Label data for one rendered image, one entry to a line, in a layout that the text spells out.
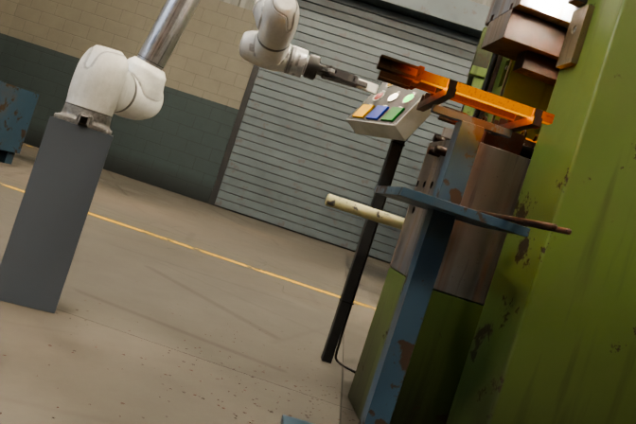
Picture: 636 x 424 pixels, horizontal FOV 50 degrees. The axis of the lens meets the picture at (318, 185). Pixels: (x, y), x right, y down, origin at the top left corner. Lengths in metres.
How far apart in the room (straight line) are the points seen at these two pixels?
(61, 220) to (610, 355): 1.65
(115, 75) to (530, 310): 1.46
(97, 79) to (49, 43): 9.17
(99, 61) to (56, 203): 0.47
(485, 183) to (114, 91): 1.21
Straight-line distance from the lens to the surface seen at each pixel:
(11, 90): 6.82
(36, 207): 2.31
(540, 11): 2.24
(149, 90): 2.47
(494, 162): 2.03
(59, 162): 2.30
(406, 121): 2.58
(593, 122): 1.86
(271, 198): 10.25
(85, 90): 2.32
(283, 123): 10.28
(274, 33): 1.99
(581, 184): 1.84
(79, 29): 11.34
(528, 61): 2.30
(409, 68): 1.60
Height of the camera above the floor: 0.62
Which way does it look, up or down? 1 degrees up
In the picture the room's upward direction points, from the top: 18 degrees clockwise
